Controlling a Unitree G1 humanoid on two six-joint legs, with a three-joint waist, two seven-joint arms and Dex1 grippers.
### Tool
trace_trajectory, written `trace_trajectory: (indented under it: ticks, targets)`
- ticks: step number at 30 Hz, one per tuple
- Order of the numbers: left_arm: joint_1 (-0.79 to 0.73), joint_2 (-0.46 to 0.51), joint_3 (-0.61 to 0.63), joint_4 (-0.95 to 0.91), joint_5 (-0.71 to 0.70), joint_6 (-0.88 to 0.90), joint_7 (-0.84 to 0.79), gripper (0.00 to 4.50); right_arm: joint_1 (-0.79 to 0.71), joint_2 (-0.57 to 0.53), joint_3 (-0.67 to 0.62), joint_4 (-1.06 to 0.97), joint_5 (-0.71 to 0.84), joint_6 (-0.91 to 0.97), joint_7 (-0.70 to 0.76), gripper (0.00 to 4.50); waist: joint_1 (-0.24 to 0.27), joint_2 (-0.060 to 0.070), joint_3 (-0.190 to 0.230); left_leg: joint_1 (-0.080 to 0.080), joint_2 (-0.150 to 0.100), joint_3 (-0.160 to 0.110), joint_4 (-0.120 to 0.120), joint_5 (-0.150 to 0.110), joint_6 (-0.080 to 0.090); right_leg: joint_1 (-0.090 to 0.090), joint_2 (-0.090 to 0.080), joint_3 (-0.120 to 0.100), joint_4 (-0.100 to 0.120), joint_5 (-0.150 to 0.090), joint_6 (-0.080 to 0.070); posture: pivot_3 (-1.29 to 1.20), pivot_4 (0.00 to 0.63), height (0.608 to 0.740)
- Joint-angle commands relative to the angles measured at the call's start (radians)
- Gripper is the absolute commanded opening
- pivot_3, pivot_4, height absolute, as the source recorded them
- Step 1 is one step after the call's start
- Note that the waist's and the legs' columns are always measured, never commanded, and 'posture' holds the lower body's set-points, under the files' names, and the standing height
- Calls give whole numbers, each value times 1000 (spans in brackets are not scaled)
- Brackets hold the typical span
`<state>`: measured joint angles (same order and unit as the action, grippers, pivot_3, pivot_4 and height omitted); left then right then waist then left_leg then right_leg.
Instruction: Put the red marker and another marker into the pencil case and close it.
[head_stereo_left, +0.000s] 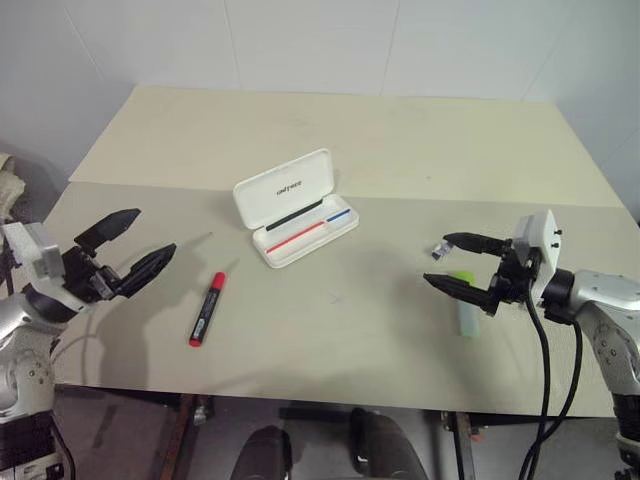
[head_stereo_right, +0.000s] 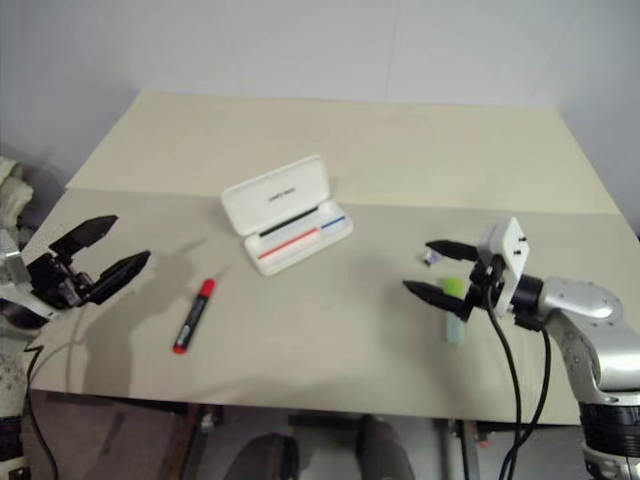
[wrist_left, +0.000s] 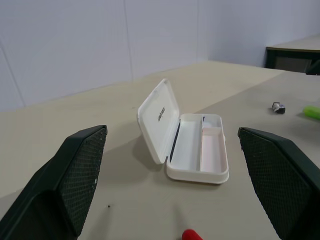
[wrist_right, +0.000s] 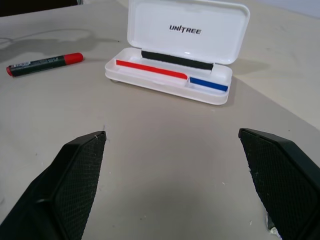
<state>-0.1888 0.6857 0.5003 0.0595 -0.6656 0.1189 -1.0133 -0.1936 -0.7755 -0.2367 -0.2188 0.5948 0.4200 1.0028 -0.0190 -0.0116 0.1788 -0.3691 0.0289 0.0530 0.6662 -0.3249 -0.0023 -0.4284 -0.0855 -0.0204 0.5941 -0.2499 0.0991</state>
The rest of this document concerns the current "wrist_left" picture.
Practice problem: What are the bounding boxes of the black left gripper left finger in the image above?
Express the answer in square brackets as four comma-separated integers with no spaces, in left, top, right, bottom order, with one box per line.
[0,124,109,240]

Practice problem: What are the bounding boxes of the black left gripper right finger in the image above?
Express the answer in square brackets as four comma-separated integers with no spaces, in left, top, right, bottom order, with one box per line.
[237,126,320,240]

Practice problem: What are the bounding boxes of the small black white sharpener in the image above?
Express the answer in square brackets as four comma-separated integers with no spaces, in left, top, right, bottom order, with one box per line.
[270,101,287,115]

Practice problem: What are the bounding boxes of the green highlighter pen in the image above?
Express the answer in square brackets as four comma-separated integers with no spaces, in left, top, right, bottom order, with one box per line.
[302,105,320,119]

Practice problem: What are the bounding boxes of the red capped black marker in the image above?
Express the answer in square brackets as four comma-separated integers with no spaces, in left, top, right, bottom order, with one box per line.
[181,228,202,240]

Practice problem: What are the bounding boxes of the white plastic case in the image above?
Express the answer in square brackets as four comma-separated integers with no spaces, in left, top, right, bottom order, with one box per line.
[136,78,230,185]

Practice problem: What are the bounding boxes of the beige dark framed table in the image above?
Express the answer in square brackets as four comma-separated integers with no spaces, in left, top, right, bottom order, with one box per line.
[265,33,320,74]

